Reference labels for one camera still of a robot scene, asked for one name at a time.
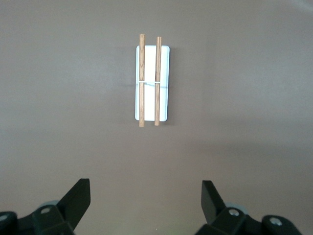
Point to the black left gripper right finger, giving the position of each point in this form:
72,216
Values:
212,205

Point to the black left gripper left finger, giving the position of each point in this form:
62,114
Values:
73,203

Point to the white towel rack wooden rods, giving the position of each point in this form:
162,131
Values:
149,98

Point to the brown table cover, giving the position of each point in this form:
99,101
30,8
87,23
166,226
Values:
49,98

